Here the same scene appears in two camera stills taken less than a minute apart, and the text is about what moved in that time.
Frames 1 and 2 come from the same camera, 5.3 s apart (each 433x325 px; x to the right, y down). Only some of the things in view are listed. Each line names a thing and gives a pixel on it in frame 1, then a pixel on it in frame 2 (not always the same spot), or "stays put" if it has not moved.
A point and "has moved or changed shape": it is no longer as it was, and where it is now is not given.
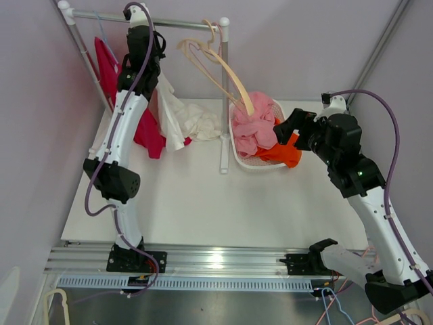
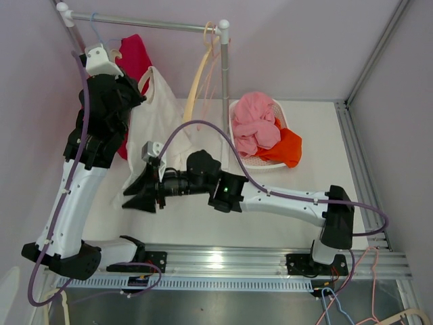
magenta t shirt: (152, 139) has moved or changed shape
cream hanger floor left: (45, 321) stays put
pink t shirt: (253, 133) stays put
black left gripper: (156, 42) to (135, 101)
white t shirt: (181, 120) has moved or changed shape
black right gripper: (283, 131) to (146, 182)
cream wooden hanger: (208, 59) to (210, 40)
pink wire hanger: (221, 36) to (214, 68)
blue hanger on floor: (339, 305) stays put
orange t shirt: (287, 154) stays put
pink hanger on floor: (375, 318) stays put
